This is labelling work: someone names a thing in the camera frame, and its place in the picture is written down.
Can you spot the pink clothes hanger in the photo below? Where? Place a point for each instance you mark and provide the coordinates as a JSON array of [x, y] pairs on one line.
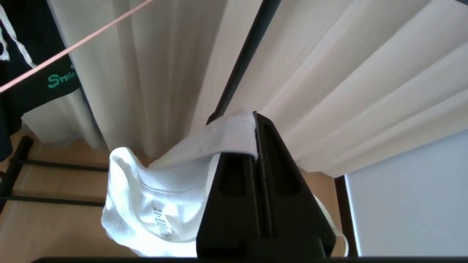
[[73, 47]]

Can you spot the black clothes rack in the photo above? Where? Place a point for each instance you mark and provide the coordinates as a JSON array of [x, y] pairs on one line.
[[248, 55]]

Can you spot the white garment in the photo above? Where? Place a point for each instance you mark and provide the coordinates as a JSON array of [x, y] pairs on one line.
[[146, 204]]

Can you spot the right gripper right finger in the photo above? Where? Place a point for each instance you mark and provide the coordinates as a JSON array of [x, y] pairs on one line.
[[296, 215]]

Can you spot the white laundry basket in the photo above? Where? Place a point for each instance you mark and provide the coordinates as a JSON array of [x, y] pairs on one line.
[[331, 223]]

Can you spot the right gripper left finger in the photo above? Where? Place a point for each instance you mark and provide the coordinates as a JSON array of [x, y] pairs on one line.
[[226, 215]]

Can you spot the black shorts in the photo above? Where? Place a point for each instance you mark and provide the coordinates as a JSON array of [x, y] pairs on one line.
[[33, 87]]

